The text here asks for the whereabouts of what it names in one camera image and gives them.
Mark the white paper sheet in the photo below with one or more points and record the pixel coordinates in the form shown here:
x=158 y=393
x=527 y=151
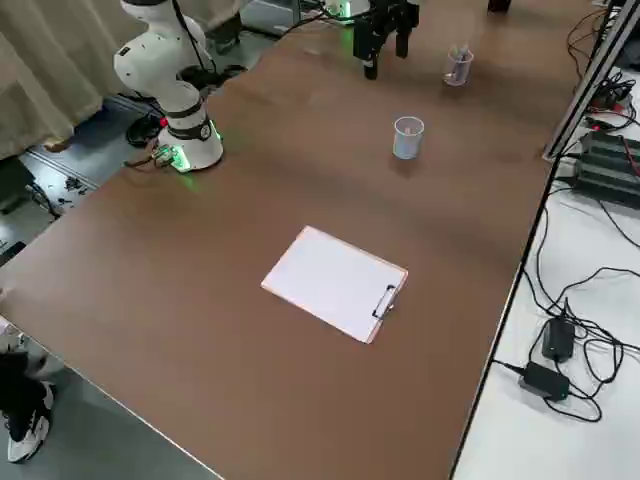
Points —
x=332 y=282

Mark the black power adapter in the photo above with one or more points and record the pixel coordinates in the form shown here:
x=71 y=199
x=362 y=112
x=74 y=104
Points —
x=557 y=340
x=545 y=381

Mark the person's shoe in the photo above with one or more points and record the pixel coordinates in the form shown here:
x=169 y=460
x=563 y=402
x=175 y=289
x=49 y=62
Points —
x=27 y=430

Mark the person's leg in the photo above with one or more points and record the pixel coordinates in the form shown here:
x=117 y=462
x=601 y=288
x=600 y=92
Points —
x=15 y=375

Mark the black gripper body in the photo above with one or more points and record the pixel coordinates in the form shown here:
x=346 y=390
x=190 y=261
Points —
x=392 y=7

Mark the clipboard with black clip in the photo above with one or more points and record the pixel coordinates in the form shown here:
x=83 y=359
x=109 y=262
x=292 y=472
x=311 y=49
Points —
x=335 y=285

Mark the white desk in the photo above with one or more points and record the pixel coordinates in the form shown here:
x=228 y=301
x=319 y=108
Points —
x=505 y=440

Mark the beige curtain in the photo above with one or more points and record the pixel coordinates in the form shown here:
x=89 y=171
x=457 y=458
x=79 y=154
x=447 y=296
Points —
x=40 y=75

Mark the black finned electronics box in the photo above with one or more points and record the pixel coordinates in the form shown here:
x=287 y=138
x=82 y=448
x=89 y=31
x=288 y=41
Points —
x=610 y=160

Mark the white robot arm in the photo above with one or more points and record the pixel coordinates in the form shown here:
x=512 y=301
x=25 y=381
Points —
x=150 y=65

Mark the translucent blue plastic cup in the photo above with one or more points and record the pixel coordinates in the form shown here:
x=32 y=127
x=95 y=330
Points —
x=408 y=145

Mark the translucent pink plastic cup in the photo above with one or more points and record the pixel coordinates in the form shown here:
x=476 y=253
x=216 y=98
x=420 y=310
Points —
x=457 y=74

